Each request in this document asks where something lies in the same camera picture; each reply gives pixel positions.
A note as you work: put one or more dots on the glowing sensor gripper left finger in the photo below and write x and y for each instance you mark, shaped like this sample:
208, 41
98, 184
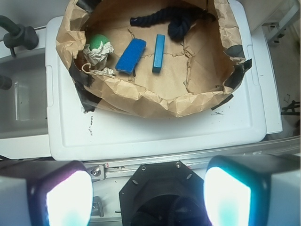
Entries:
45, 193

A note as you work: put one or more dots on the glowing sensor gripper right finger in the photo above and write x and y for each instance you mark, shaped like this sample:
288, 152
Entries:
253, 190

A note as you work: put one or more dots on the blue wooden block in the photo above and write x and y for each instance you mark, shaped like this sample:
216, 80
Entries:
158, 53

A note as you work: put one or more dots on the clear plastic bin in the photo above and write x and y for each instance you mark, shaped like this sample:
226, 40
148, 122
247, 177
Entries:
23, 107

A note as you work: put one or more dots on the white plastic bin lid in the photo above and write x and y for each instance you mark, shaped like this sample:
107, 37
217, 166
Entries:
104, 135

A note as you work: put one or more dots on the crumpled white paper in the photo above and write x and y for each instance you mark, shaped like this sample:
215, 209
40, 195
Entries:
97, 57

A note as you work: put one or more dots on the crumpled brown paper liner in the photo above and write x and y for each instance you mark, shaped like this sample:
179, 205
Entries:
198, 73

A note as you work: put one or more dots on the green ball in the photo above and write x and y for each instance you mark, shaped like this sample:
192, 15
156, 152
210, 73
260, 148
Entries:
97, 41

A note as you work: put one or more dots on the blue sponge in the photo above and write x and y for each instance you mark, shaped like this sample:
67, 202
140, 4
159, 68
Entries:
131, 56

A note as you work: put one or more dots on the black octagonal mount plate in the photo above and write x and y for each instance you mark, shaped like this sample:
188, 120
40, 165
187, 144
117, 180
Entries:
163, 194

